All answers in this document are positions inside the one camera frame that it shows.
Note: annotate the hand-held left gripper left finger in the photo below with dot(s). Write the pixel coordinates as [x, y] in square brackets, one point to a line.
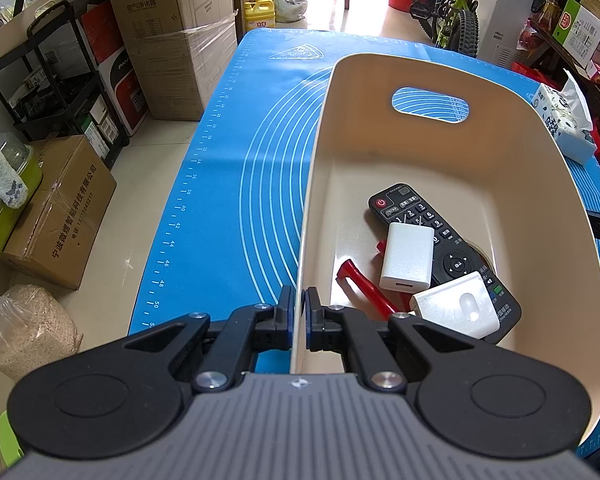
[292, 327]

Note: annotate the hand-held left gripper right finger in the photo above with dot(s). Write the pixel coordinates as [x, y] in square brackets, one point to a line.
[308, 327]

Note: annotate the red plastic tool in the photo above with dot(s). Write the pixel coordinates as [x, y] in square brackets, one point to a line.
[365, 285]

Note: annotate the white charger block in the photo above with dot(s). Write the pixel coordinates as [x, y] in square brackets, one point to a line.
[407, 255]

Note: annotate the black remote control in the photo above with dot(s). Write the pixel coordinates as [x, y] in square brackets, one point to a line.
[415, 210]

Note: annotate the cream plastic bin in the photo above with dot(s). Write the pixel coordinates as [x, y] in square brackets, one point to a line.
[430, 160]

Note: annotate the blue white tissue pack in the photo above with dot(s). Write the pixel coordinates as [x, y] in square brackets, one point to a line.
[565, 125]

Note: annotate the clear tape roll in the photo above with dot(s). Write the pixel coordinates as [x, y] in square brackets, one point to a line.
[480, 255]

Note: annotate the green and white carton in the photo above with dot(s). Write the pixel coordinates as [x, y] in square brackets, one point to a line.
[582, 32]

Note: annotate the blue silicone baking mat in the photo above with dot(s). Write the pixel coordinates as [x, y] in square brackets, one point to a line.
[260, 125]

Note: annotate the amber oil bottle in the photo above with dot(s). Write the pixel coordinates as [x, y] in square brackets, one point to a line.
[550, 12]

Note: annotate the white chest freezer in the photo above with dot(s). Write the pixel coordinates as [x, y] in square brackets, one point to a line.
[515, 10]

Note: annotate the green kids bicycle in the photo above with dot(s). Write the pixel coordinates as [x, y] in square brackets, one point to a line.
[455, 15]

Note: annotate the brown box with black text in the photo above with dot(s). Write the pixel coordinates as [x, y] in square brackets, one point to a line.
[60, 210]

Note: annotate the clear bag of grain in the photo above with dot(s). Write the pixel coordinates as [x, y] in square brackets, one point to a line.
[30, 330]

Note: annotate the plastic-wrapped cardboard box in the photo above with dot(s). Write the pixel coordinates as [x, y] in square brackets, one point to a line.
[185, 75]

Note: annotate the green container with clear lid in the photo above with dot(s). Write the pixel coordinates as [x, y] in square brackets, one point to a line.
[10, 225]

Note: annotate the red and white appliance box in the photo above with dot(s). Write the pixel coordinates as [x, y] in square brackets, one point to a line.
[120, 80]

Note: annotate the green plastic stool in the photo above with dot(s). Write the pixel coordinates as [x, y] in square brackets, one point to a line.
[7, 440]

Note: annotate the yellow detergent bottle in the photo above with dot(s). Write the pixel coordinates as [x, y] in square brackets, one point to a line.
[259, 15]

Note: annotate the white plastic bag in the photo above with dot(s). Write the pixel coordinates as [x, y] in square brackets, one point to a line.
[290, 2]

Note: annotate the grey fluffy cloth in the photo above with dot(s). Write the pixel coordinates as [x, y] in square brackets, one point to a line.
[2, 175]

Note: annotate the black utility cart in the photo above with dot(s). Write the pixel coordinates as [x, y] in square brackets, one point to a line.
[60, 90]

